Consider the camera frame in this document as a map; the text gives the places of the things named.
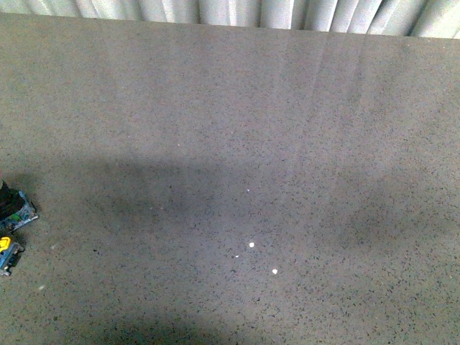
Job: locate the yellow-marked push button switch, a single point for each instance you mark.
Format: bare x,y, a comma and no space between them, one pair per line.
11,252

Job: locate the white pleated curtain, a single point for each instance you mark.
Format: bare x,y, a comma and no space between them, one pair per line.
431,19

